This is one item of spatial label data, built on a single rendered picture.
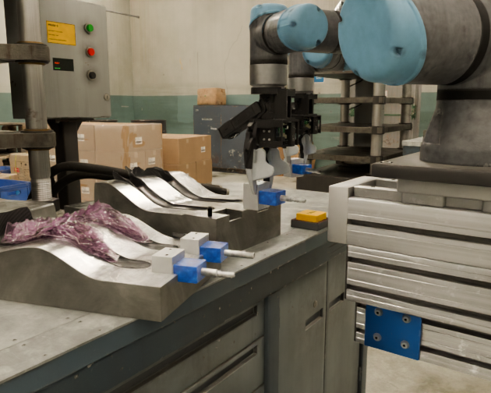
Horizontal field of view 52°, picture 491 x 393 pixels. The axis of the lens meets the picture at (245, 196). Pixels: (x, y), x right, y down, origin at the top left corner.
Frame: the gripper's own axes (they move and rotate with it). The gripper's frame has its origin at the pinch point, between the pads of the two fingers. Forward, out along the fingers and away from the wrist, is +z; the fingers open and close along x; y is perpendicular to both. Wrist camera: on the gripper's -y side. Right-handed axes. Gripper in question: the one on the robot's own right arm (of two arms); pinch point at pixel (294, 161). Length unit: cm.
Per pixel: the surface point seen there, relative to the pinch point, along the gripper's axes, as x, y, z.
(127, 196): -55, 4, 4
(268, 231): -27.9, 22.3, 12.9
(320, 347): 0, 13, 55
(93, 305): -76, 40, 14
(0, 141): -72, -45, -7
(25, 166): 34, -512, 53
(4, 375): -91, 51, 15
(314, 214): -11.4, 20.6, 11.4
